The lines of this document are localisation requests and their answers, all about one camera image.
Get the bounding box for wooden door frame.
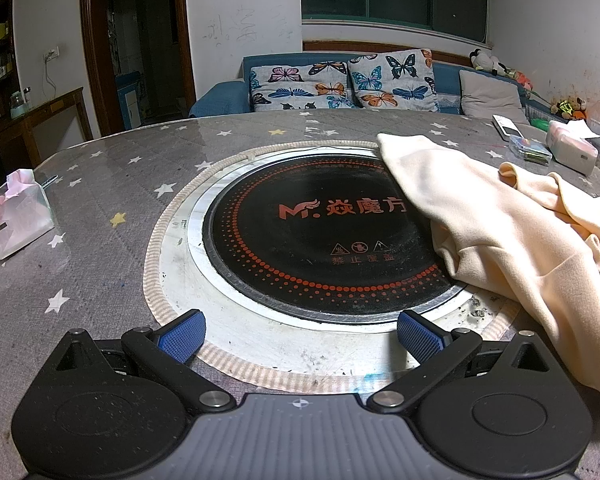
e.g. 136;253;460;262
79;0;197;138

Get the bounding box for white remote control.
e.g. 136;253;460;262
492;115;529;142

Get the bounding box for cream garment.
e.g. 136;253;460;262
376;132;600;408

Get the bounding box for pink tissue pack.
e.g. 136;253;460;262
0;170;56;261

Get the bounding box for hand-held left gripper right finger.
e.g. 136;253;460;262
367;310;551;413

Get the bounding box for butterfly print pillow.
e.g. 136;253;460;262
347;49;441;113
249;61;361;112

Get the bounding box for blue sofa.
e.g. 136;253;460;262
189;51;551;120

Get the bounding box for white tissue box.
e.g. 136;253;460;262
547;120;600;176

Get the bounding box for yellow and black plush toy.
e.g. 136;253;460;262
550;96;588;120

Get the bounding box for grey cushion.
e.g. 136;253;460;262
458;69;528;126

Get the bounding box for wooden side table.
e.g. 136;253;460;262
0;86;93;162

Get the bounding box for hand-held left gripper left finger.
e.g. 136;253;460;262
55;309;233;415

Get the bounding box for black and white plush toy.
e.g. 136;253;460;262
469;49;511;77

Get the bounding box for grey star tablecloth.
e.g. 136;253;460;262
0;110;600;480

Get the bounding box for black round induction cooktop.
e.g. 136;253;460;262
155;146;511;381

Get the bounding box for clear box of colourful items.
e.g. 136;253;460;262
509;134;554;165

